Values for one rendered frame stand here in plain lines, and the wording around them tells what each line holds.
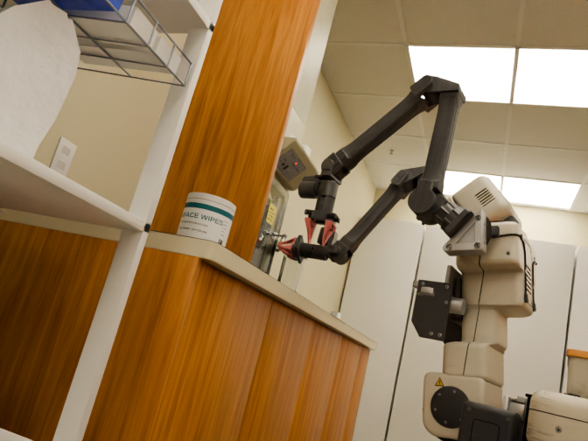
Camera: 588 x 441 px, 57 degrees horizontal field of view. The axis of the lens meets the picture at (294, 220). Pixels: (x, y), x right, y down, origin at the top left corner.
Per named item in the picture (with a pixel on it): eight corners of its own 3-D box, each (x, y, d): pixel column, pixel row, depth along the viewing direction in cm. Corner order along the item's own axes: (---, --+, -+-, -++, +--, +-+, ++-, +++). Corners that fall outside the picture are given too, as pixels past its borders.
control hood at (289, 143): (261, 158, 198) (268, 134, 201) (289, 191, 227) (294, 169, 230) (290, 162, 194) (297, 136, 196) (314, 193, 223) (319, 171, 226)
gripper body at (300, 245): (297, 234, 208) (316, 236, 205) (302, 251, 215) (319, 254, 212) (291, 246, 204) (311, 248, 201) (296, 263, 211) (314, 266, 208)
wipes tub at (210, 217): (162, 243, 136) (179, 188, 139) (187, 256, 147) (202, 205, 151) (206, 252, 131) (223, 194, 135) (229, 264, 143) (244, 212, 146)
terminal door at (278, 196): (233, 269, 189) (262, 164, 198) (263, 287, 216) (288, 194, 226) (234, 269, 188) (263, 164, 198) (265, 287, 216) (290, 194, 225)
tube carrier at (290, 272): (265, 298, 220) (278, 248, 225) (278, 304, 229) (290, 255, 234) (288, 303, 215) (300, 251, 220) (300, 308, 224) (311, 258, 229)
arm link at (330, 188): (334, 177, 167) (342, 184, 172) (315, 177, 171) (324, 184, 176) (329, 198, 166) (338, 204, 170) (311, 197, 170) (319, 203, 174)
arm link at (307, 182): (332, 157, 168) (345, 169, 175) (302, 157, 175) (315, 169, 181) (324, 192, 165) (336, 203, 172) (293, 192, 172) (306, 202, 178)
